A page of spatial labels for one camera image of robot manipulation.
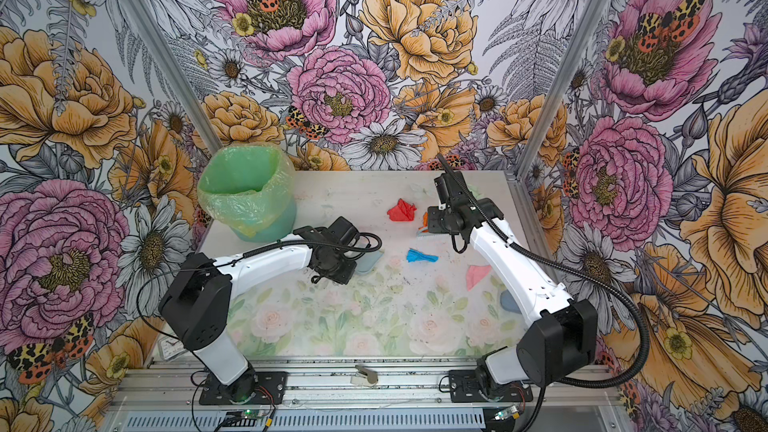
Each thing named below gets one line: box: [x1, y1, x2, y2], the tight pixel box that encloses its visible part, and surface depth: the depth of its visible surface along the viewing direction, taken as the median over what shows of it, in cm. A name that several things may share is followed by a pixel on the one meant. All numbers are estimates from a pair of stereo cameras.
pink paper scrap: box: [466, 265, 492, 292], surface depth 96 cm
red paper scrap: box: [387, 198, 417, 222], surface depth 108 cm
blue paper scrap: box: [406, 248, 439, 263], surface depth 99 cm
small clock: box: [157, 337, 188, 361], surface depth 80 cm
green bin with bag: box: [197, 142, 297, 243], surface depth 89 cm
